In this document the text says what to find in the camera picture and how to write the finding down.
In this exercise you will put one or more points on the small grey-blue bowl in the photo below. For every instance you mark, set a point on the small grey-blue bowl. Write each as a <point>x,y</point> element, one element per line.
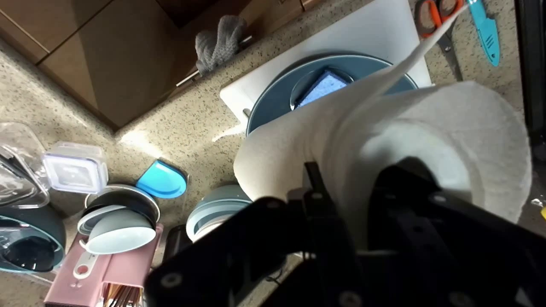
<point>95,218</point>

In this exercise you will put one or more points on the pink utensil holder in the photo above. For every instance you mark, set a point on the pink utensil holder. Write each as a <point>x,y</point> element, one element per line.
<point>129,266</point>

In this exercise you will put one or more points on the white cutting board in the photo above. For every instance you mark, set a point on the white cutting board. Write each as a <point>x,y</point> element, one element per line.
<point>376,27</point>

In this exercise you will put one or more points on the white plastic utensil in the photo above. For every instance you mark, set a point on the white plastic utensil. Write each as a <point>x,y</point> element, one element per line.
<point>85,266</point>

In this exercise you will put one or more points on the clear lidded plastic container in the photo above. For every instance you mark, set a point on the clear lidded plastic container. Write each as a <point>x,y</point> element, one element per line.
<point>74,168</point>

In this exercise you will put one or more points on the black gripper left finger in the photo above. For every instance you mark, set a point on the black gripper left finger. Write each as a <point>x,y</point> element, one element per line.
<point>322,214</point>

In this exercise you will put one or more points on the teal knife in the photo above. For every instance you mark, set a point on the teal knife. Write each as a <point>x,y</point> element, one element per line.
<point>487,27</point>

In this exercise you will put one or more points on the black stove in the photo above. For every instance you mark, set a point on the black stove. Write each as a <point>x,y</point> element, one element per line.
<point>532,56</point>

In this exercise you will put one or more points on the white kitchen paper roll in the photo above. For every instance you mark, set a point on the white kitchen paper roll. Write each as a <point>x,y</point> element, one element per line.
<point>433,129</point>

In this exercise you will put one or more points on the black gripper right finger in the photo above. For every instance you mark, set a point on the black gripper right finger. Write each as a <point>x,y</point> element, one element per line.
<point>407,209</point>

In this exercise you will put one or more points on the small dark blue bowl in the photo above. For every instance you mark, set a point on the small dark blue bowl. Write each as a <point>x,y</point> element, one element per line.
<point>28,238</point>

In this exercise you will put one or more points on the grey dish towel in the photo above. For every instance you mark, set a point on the grey dish towel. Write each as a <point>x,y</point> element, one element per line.
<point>219,42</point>

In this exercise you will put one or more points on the clear glass container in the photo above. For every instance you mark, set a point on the clear glass container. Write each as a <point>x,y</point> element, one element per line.
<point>20,163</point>

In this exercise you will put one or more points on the blue sponge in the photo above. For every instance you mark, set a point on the blue sponge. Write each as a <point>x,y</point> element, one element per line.
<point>322,87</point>

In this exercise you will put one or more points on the light blue bowl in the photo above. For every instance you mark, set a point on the light blue bowl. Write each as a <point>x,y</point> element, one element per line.
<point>214,213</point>

